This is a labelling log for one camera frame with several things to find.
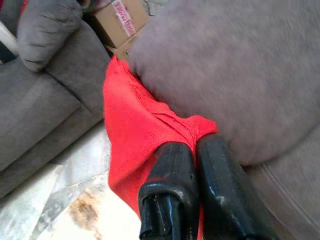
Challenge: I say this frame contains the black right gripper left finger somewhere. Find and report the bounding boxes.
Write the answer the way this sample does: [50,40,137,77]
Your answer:
[138,142,201,240]

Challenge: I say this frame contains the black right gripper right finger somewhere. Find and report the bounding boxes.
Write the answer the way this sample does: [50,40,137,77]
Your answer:
[196,133,276,240]

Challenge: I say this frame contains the red fabric pillow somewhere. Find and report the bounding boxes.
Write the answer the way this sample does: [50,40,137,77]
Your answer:
[102,55,218,240]

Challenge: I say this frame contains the large grey fabric pillow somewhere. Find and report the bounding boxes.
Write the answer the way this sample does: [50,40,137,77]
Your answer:
[126,0,320,168]

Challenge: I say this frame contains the grey fabric sofa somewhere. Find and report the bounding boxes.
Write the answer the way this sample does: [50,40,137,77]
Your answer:
[0,0,320,240]

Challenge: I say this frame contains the small grey sofa cushion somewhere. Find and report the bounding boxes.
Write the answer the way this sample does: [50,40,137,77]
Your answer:
[16,0,84,73]

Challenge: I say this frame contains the cardboard box with red tape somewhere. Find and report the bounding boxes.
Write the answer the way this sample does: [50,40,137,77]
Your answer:
[92,0,151,59]

